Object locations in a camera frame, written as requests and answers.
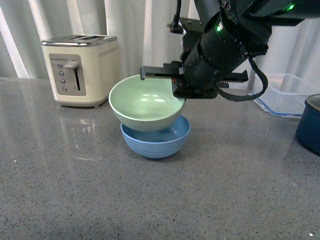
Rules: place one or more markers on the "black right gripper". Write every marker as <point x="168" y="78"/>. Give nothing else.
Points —
<point x="187" y="89"/>

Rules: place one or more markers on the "light green bowl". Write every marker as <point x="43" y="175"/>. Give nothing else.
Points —
<point x="145" y="105"/>

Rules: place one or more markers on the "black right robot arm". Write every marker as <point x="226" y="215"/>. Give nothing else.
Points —
<point x="227" y="33"/>

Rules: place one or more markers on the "light blue bowl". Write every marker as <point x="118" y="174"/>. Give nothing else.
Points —
<point x="158" y="144"/>

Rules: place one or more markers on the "cream toaster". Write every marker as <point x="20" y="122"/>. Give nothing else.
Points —
<point x="82" y="69"/>

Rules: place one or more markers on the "clear plastic container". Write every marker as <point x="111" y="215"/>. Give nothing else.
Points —
<point x="285" y="95"/>

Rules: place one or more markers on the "dark blue saucepan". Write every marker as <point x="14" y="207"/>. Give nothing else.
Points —
<point x="308" y="129"/>

